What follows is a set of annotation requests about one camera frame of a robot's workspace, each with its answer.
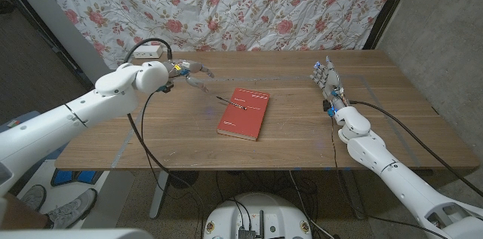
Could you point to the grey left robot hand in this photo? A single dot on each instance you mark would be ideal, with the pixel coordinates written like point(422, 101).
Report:
point(188, 67)

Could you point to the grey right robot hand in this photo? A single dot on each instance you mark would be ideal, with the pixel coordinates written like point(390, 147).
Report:
point(330, 84)

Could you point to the black mechanical pencil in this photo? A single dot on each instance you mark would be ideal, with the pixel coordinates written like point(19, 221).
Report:
point(232, 103)

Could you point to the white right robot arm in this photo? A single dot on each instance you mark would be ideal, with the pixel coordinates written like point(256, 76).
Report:
point(400, 182)

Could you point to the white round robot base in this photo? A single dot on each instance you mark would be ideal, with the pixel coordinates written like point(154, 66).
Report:
point(260, 212)

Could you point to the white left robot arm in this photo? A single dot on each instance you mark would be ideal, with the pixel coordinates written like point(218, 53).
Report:
point(75, 118)

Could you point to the red notebook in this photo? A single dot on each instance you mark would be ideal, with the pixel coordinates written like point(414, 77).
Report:
point(245, 118)

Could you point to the white power strip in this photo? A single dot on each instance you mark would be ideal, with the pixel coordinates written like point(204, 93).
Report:
point(151, 52)

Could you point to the floral backdrop cloth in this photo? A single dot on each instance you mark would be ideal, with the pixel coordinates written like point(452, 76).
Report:
point(226, 5)

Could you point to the grey table leg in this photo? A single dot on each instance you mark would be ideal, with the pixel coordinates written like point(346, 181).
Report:
point(354, 193)
point(158, 193)

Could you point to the black round floor fan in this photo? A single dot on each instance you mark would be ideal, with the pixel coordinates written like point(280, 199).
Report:
point(185, 179)

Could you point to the blue foot pedal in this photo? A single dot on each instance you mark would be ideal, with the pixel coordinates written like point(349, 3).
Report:
point(75, 176)

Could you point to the grey sneaker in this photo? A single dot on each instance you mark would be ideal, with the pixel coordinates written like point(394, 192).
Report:
point(73, 207)
point(34, 197)

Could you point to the rubik's cube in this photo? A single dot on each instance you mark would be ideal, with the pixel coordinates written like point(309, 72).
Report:
point(14, 123)

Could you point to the white robot torso edge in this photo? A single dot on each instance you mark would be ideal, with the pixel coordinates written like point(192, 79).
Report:
point(75, 234)

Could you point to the person's leg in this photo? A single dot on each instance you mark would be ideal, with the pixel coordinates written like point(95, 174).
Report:
point(19, 216)

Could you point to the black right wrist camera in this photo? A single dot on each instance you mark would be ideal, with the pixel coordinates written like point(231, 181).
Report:
point(328, 108)

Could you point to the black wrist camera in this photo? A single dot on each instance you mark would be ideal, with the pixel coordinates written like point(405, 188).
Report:
point(328, 108)
point(165, 88)

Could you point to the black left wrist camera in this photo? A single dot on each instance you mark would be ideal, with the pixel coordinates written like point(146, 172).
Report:
point(165, 88)

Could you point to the black backdrop frame pole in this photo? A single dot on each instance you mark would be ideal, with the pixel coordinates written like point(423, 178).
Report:
point(388, 5)

